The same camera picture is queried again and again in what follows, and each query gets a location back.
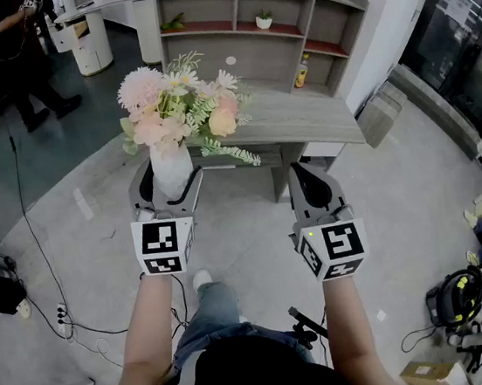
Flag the person's left forearm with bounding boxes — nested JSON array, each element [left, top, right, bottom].
[[89, 269, 189, 385]]

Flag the green leafy plant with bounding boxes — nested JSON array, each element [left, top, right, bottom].
[[159, 11, 188, 34]]

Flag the pink flowers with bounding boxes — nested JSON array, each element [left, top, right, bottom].
[[111, 44, 267, 207]]

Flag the person's blue jeans leg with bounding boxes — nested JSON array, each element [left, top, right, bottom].
[[163, 269, 317, 382]]

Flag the person's black shirt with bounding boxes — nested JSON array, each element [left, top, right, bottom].
[[66, 312, 426, 385]]

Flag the white round drawer cabinet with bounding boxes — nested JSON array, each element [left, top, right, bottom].
[[47, 6, 117, 81]]

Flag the grey cardboard box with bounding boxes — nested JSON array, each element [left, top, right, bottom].
[[353, 80, 415, 151]]

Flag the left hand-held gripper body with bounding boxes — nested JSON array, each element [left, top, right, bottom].
[[127, 195, 206, 280]]

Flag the brown cardboard box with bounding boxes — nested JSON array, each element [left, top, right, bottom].
[[397, 355, 460, 385]]

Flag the grey wooden shelf unit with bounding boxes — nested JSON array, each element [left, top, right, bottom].
[[152, 0, 382, 119]]

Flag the black folding stand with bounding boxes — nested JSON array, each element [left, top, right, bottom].
[[286, 301, 332, 352]]

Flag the small plant in white pot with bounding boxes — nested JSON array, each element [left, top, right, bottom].
[[253, 6, 276, 32]]

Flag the long black cable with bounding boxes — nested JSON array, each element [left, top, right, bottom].
[[7, 121, 131, 347]]

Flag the white curved counter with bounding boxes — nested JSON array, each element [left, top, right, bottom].
[[51, 0, 164, 78]]

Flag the person's right forearm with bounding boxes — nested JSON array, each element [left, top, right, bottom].
[[320, 267, 410, 385]]

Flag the grey wooden table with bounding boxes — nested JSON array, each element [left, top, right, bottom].
[[119, 77, 374, 223]]

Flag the person's white shoe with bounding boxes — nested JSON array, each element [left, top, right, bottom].
[[189, 268, 215, 294]]

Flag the white power strip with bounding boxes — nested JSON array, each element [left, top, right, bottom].
[[54, 300, 75, 340]]

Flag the black and yellow vacuum cleaner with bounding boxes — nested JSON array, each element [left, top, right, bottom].
[[422, 264, 482, 334]]

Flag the yellow drink bottle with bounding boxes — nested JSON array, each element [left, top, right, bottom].
[[290, 52, 314, 90]]

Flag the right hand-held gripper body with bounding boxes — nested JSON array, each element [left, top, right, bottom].
[[286, 201, 373, 285]]

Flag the glass door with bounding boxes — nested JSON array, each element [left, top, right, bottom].
[[389, 0, 482, 148]]

